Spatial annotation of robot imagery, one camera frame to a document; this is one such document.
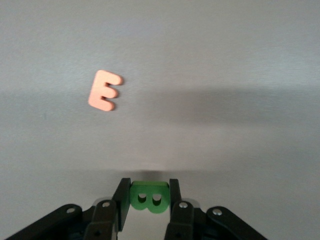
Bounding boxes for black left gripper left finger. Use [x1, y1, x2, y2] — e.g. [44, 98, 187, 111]
[3, 177, 132, 240]

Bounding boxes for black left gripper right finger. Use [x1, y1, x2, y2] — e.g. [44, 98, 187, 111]
[163, 178, 270, 240]

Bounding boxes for green foam letter B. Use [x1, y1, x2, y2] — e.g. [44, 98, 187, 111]
[129, 181, 171, 215]

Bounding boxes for orange foam letter E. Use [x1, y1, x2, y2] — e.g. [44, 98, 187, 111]
[87, 69, 124, 112]

